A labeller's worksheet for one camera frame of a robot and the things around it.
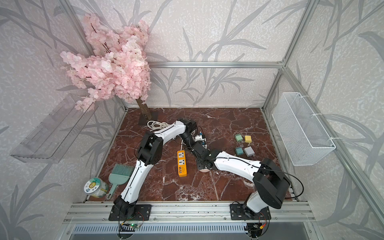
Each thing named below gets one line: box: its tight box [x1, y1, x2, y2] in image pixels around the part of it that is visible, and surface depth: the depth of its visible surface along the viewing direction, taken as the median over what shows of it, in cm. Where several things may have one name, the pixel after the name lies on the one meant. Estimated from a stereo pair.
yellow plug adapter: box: [244, 135, 252, 143], surface depth 103 cm
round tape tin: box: [84, 177, 109, 199], surface depth 77 cm
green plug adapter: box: [235, 134, 243, 142], surface depth 104 cm
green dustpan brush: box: [106, 163, 135, 200], surface depth 88 cm
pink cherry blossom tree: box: [59, 13, 152, 122], surface depth 74 cm
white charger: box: [244, 146, 255, 157], surface depth 96 cm
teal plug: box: [235, 146, 244, 155], surface depth 96 cm
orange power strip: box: [177, 150, 188, 177], surface depth 89 cm
